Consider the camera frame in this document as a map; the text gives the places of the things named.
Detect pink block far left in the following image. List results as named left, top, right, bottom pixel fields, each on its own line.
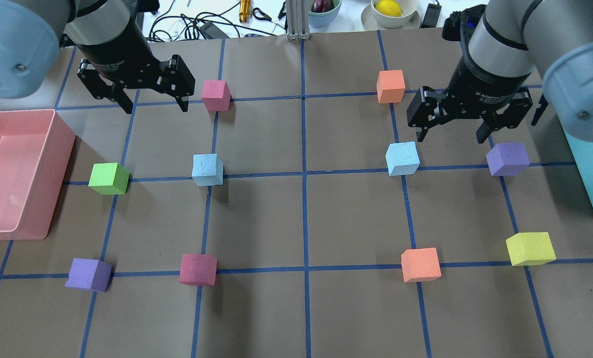
left=201, top=80, right=231, bottom=112

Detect pink block near left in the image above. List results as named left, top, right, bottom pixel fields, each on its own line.
left=178, top=254, right=218, bottom=287

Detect aluminium frame post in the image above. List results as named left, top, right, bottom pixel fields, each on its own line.
left=285, top=0, right=311, bottom=41

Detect yellow block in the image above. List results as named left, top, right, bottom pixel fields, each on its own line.
left=506, top=233, right=557, bottom=267

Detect yellow handled tool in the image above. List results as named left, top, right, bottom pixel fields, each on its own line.
left=239, top=0, right=252, bottom=23

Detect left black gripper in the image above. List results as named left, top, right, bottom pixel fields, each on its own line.
left=77, top=35, right=195, bottom=115

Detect pink block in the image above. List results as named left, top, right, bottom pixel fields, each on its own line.
left=201, top=80, right=231, bottom=112
left=178, top=254, right=218, bottom=287

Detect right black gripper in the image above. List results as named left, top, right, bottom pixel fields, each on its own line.
left=406, top=63, right=533, bottom=144

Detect purple block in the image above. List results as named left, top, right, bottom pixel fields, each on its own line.
left=65, top=258, right=112, bottom=292
left=486, top=142, right=531, bottom=177

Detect pink plastic bin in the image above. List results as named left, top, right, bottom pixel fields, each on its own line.
left=0, top=109, right=75, bottom=241

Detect green bowl with fruit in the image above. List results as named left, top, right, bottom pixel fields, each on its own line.
left=307, top=0, right=342, bottom=27

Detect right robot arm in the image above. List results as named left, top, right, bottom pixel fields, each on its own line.
left=406, top=0, right=593, bottom=144

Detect yellow lemon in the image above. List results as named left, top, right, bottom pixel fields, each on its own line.
left=374, top=0, right=403, bottom=17

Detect purple block right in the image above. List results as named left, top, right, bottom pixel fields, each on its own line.
left=486, top=142, right=531, bottom=177

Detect black scissors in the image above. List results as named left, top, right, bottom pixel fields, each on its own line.
left=252, top=7, right=286, bottom=23

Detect black power adapter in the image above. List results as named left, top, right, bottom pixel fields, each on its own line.
left=420, top=3, right=442, bottom=28

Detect purple block left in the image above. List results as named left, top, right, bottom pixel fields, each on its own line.
left=65, top=258, right=112, bottom=292

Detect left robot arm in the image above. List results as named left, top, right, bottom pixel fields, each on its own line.
left=0, top=0, right=195, bottom=114

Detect bowl with lemon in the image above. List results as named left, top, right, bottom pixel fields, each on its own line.
left=361, top=0, right=421, bottom=30

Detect orange block far right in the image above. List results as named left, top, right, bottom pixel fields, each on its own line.
left=376, top=69, right=406, bottom=104

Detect green block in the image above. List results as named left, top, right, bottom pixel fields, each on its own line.
left=88, top=163, right=130, bottom=195

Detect light blue block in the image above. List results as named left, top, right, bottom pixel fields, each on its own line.
left=385, top=141, right=421, bottom=177
left=191, top=154, right=224, bottom=186

